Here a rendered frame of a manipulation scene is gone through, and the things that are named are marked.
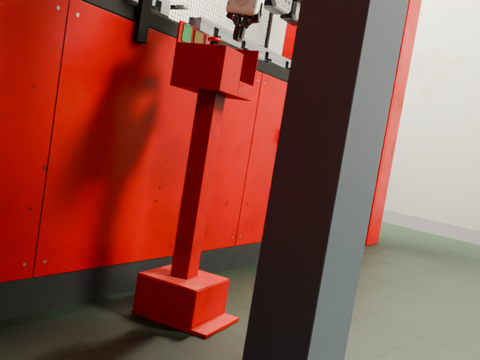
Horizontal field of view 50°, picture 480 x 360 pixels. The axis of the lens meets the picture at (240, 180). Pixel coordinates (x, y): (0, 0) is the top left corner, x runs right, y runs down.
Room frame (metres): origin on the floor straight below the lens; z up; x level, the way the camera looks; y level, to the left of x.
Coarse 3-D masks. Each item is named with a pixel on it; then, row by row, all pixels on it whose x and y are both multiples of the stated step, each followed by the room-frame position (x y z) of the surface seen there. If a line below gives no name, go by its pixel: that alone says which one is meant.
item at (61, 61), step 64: (0, 0) 1.17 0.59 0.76; (64, 0) 1.31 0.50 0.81; (0, 64) 1.18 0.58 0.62; (64, 64) 1.33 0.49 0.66; (128, 64) 1.51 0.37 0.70; (0, 128) 1.20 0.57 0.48; (64, 128) 1.35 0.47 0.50; (128, 128) 1.54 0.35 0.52; (192, 128) 1.80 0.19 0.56; (256, 128) 2.16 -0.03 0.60; (0, 192) 1.22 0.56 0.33; (64, 192) 1.37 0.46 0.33; (128, 192) 1.57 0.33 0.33; (256, 192) 2.23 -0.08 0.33; (0, 256) 1.23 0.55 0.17; (64, 256) 1.40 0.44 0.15; (128, 256) 1.61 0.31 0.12; (256, 256) 2.32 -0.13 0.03; (0, 320) 1.26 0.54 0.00
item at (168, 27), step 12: (84, 0) 1.36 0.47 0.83; (96, 0) 1.39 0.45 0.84; (108, 0) 1.42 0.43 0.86; (120, 0) 1.46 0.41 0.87; (120, 12) 1.46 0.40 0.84; (132, 12) 1.50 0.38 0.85; (156, 24) 1.59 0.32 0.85; (168, 24) 1.63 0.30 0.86; (264, 72) 2.15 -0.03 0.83; (276, 72) 2.23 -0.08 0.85; (288, 72) 2.32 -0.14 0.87
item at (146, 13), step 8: (144, 0) 1.51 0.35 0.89; (152, 0) 1.53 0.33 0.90; (144, 8) 1.51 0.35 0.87; (136, 16) 1.51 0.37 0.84; (144, 16) 1.52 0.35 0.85; (136, 24) 1.51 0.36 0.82; (144, 24) 1.52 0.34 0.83; (136, 32) 1.51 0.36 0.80; (144, 32) 1.52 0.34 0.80; (136, 40) 1.50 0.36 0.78; (144, 40) 1.53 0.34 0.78
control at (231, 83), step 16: (192, 32) 1.50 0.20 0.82; (176, 48) 1.44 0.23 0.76; (192, 48) 1.42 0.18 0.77; (208, 48) 1.40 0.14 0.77; (224, 48) 1.38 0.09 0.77; (176, 64) 1.44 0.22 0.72; (192, 64) 1.42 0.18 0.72; (208, 64) 1.40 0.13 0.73; (224, 64) 1.38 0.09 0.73; (240, 64) 1.46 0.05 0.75; (256, 64) 1.55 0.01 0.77; (176, 80) 1.44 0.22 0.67; (192, 80) 1.41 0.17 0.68; (208, 80) 1.39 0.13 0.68; (224, 80) 1.39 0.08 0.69; (240, 80) 1.57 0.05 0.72; (240, 96) 1.49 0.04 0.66
